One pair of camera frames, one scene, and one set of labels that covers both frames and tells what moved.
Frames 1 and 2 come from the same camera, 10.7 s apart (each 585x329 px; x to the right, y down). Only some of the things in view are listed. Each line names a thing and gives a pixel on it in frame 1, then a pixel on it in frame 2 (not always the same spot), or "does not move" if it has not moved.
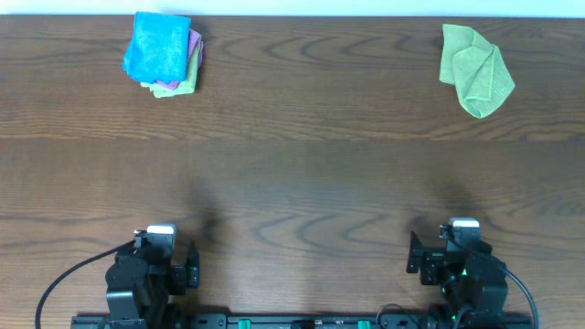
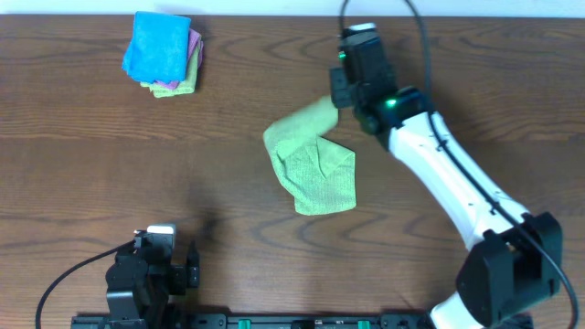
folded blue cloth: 158,48 does not move
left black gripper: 188,273 does not move
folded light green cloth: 185,87 does not move
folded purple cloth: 193,37 does not move
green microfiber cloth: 475,68 to 319,175
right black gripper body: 430,275 to 345,94
